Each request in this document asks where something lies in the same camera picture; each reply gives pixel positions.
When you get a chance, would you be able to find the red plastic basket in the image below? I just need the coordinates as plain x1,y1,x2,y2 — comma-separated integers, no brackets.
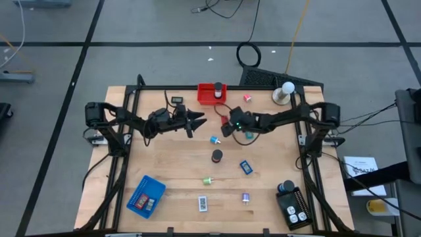
197,82,228,106

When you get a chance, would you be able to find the coiled black floor cable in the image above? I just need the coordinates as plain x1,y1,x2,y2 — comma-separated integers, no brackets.
235,0,263,68

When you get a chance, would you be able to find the white floor cable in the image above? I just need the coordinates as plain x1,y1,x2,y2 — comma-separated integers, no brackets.
0,0,26,70

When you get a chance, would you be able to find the red sand hourglass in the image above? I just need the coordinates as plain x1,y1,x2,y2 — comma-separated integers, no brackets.
210,149,224,164

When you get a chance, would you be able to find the black plastic tray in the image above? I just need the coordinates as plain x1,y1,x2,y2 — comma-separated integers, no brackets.
275,186,313,231

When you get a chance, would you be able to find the yellow cable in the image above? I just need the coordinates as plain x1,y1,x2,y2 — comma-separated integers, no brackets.
284,0,312,75

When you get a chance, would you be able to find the blue sand hourglass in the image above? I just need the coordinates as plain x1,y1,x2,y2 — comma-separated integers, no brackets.
278,179,296,194

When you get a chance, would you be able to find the black left base cable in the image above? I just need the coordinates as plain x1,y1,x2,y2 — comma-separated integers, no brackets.
81,153,112,194

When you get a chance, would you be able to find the blue plastic basket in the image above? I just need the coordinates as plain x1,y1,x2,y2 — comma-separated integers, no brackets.
126,174,167,220

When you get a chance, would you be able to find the black floor cable with plug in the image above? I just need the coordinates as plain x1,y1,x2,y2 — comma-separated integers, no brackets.
191,0,246,20

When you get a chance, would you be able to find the grey cart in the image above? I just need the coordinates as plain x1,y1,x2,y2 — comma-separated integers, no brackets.
393,88,421,237

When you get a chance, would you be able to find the black aluminium table frame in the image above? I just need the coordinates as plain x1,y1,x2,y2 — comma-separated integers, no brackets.
80,74,355,233

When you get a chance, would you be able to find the long black power cable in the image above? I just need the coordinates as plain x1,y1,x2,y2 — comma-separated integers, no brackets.
320,151,421,221

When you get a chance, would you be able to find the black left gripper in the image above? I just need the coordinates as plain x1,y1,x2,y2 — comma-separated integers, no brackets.
148,104,208,138

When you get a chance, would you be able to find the brass lamp with white bulb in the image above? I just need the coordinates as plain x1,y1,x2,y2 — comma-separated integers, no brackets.
271,81,296,106

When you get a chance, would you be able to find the white label card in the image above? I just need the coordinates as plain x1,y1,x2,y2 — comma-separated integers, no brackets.
197,195,209,213

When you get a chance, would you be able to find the white booklet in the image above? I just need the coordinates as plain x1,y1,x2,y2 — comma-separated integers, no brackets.
341,156,388,198

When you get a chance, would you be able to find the black bar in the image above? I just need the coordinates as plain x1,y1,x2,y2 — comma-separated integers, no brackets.
343,161,412,192

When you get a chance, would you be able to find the grey equipment base foot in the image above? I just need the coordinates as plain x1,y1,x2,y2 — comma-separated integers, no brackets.
0,70,36,85

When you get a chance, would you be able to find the black caster wheel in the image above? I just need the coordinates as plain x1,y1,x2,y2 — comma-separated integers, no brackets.
0,102,14,123

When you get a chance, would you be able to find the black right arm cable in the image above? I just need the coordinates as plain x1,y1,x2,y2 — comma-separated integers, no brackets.
212,101,262,147

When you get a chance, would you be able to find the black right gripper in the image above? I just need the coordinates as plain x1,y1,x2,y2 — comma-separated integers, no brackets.
220,105,256,138

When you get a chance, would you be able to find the white roll with yellow label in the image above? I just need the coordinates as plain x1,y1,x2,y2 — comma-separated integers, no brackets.
366,198,401,217

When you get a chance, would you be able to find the black perforated panel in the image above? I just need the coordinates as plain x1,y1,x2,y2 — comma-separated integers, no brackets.
239,65,325,89

